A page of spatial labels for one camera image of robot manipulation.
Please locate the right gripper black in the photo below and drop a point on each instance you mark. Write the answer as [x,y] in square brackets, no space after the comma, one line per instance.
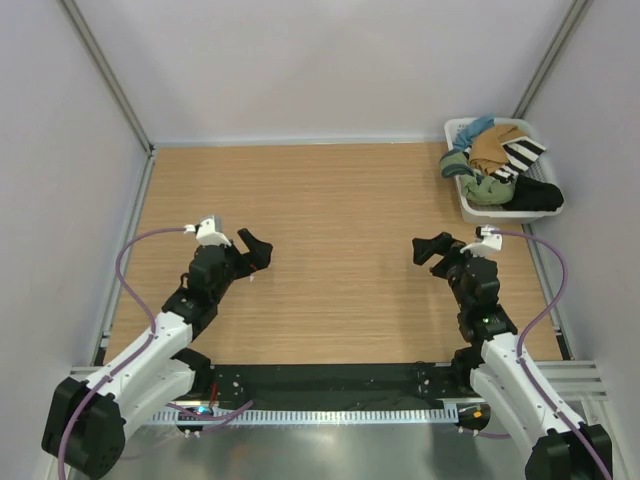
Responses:
[425,248]

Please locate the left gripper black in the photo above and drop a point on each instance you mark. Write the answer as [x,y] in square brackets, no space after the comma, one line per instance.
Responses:
[259,251]

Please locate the green tank top blue trim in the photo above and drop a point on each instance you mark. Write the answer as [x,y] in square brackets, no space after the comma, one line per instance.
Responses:
[475,187]

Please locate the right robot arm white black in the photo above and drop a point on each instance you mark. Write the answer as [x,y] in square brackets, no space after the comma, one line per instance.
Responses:
[555,441]

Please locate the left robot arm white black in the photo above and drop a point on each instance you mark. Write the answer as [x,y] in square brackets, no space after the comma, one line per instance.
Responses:
[90,421]

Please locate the tan tank top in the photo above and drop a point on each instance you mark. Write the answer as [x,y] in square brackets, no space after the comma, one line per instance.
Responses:
[487,153]

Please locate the black white striped tank top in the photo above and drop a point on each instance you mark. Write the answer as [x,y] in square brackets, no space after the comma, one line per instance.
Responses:
[521,155]

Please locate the white plastic laundry basket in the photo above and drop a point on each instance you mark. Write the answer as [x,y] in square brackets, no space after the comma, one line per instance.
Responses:
[540,171]

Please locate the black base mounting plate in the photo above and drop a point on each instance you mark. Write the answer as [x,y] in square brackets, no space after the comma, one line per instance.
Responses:
[336,387]

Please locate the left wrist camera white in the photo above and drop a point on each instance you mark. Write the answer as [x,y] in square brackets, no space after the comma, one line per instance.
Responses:
[208,232]

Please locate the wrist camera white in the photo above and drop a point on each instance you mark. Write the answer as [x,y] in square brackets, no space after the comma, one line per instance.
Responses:
[488,242]
[208,232]

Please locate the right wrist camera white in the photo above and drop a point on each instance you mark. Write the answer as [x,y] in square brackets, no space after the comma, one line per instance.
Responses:
[488,242]

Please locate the white slotted cable duct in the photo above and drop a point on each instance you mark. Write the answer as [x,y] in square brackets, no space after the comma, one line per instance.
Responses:
[171,416]

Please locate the right aluminium corner post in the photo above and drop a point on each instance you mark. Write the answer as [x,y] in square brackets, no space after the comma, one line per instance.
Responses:
[568,26]

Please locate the aluminium corner post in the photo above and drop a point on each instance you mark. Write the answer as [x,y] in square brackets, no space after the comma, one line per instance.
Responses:
[568,26]
[90,43]

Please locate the left aluminium corner post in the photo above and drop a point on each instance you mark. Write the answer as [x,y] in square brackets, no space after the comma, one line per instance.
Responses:
[90,43]

